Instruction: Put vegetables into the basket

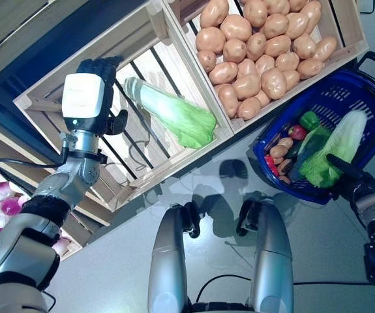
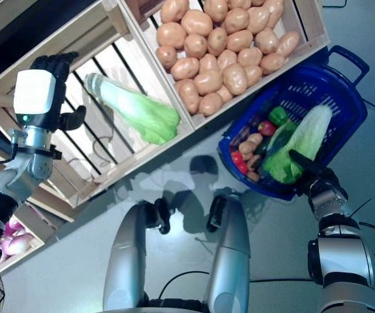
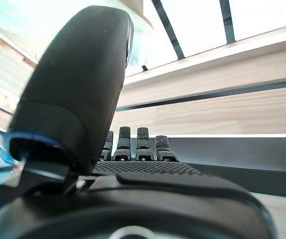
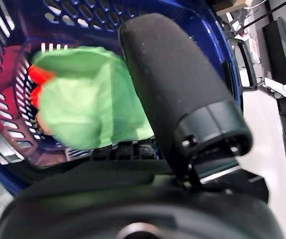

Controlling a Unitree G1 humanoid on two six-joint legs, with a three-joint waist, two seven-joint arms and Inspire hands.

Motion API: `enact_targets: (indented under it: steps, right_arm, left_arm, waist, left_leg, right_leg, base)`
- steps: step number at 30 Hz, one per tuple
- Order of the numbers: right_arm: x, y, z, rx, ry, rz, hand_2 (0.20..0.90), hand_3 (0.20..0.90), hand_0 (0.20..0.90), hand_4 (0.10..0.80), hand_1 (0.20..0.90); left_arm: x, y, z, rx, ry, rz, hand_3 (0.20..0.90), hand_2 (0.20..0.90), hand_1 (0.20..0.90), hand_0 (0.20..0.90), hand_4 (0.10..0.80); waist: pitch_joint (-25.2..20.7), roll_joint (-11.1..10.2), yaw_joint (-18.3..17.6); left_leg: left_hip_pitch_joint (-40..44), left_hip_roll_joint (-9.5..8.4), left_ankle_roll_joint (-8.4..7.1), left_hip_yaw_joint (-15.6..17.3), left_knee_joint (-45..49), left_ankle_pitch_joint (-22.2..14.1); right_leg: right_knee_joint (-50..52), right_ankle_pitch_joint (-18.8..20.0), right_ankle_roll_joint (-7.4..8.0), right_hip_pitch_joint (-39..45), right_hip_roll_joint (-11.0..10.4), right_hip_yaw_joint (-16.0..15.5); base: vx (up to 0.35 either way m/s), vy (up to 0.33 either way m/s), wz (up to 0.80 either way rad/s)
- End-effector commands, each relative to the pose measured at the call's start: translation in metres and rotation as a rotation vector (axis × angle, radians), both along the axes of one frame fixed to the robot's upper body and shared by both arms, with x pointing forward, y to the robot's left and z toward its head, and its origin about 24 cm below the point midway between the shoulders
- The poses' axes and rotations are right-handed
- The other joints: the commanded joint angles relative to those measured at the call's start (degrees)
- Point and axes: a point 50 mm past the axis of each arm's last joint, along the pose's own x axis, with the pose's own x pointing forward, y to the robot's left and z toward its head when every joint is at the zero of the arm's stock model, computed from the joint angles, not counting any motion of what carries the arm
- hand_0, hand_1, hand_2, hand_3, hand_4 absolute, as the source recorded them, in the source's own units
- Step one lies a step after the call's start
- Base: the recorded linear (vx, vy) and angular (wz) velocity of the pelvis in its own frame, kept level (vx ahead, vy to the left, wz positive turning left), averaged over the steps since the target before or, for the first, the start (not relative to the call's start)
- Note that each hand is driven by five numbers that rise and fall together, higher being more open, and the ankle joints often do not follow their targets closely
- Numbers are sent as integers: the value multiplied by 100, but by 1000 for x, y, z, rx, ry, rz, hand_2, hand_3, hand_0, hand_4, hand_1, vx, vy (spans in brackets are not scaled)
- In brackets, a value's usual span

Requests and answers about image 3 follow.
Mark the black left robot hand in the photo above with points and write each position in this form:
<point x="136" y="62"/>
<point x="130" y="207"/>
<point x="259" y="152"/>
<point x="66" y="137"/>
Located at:
<point x="78" y="74"/>

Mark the slatted wooden cabbage crate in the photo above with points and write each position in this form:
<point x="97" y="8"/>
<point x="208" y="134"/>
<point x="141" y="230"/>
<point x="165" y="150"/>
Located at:
<point x="207" y="112"/>

